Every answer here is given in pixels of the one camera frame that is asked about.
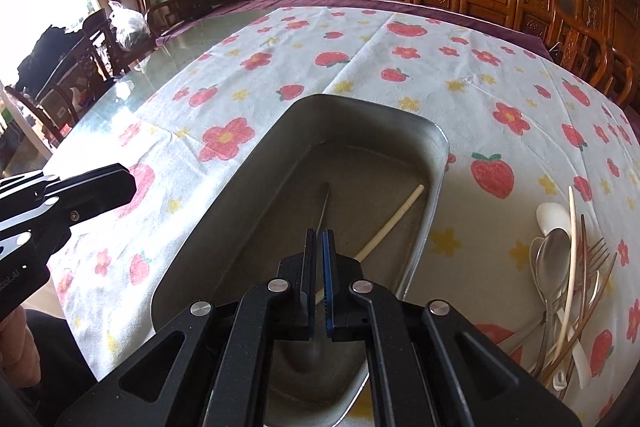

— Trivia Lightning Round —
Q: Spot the metal tray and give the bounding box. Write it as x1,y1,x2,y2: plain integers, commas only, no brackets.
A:
150,94,451,427

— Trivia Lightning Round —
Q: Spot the purple long sofa cushion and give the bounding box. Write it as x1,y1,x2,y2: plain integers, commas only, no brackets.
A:
197,0,556,54

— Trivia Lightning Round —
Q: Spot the cream chopstick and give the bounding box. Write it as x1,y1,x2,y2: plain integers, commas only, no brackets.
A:
556,186,580,375
315,185,425,306

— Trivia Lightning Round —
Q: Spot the person's dark clothing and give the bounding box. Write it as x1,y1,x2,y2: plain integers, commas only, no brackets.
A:
22,308,103,400

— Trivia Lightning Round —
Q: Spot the black clothing pile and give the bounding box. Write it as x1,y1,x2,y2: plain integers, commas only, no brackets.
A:
16,23,88,94

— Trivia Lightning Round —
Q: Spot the clear plastic bag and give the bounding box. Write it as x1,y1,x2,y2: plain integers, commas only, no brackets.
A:
107,1,152,52

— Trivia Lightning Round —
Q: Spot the white ceramic spoon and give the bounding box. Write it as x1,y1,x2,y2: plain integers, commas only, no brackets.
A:
536,202,575,240

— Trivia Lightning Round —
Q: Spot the silver metal fork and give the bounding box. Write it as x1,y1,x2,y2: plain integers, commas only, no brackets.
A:
562,237,611,360

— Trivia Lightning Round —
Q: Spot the large metal spoon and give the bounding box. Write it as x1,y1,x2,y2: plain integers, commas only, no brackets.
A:
541,228,574,360

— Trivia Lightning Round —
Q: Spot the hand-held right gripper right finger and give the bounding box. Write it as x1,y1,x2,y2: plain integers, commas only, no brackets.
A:
322,229,583,427

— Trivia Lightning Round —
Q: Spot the pile of assorted cutlery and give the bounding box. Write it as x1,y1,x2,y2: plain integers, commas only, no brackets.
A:
539,213,619,385

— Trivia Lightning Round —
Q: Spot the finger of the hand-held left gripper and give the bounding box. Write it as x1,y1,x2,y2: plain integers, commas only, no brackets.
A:
0,209,73,269
0,163,137,228

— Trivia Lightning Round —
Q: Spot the floral strawberry tablecloth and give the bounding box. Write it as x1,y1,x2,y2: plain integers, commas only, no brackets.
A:
47,6,640,427

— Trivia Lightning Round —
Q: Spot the small metal spoon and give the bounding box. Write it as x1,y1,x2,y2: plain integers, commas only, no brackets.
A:
529,237,551,375

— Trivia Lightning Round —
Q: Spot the metal table knife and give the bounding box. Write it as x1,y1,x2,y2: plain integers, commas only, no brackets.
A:
314,182,332,233

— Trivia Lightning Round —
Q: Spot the person's left hand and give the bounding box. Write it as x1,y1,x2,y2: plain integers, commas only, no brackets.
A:
0,306,42,390

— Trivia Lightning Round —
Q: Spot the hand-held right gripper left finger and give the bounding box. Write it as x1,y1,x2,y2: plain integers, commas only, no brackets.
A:
55,229,317,427

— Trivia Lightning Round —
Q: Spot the short carved wooden sofa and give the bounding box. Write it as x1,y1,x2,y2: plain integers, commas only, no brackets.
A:
549,0,640,108

